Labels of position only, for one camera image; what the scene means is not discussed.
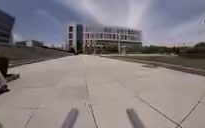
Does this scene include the pale concrete slab plaza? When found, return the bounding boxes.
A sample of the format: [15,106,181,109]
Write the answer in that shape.
[0,54,205,128]

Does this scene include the white multi-storey building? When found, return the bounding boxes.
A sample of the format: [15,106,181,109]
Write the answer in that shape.
[65,23,144,54]

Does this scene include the robot's own part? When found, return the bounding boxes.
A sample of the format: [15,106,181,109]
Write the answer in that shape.
[125,108,146,128]
[60,107,80,128]

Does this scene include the dark kerb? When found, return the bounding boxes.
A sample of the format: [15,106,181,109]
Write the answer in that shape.
[101,55,205,79]

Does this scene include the grass strip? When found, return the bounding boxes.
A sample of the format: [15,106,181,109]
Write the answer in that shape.
[118,54,205,72]

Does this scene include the low grey building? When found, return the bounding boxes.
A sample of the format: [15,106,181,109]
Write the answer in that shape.
[15,39,44,48]

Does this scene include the row of trees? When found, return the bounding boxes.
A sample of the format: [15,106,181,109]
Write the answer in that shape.
[123,41,205,56]

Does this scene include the grass slope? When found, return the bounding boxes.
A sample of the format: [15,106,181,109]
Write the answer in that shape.
[0,45,74,66]

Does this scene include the dark glass building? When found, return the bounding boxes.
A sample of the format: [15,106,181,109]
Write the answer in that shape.
[0,5,16,46]

